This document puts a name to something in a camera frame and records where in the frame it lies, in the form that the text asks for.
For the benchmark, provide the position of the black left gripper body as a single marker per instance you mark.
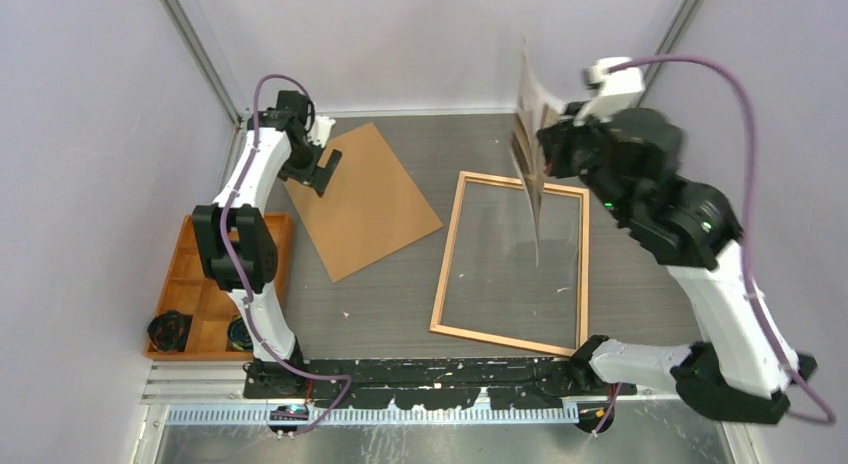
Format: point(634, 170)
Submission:
point(300, 164)

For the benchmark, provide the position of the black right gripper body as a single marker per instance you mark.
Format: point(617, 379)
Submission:
point(564, 152)

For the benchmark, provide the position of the brown backing board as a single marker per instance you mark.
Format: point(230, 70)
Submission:
point(370, 209)

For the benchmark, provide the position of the plant photo print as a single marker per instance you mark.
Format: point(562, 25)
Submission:
point(536, 108)

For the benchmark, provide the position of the orange wooden picture frame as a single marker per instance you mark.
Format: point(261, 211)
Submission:
point(444, 275)

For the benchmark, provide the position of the clear acrylic sheet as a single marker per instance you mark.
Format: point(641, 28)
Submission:
point(517, 269)

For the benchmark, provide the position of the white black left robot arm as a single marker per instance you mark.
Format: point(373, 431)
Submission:
point(236, 248)

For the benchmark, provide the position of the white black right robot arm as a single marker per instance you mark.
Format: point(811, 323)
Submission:
point(732, 374)

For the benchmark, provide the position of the dark striped tape roll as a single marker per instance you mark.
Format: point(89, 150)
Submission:
point(238, 336)

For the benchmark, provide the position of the orange compartment tray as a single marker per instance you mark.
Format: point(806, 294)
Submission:
point(187, 291)

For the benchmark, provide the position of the black tape roll lower left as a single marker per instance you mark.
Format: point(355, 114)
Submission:
point(168, 332)

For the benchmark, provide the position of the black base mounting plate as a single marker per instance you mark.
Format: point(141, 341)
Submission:
point(434, 384)

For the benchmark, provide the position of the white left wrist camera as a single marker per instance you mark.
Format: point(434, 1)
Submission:
point(321, 130)

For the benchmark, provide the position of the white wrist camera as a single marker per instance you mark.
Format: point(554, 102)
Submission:
point(616, 86)
point(321, 130)

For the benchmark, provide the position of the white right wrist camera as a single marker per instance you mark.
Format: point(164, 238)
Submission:
point(616, 86)

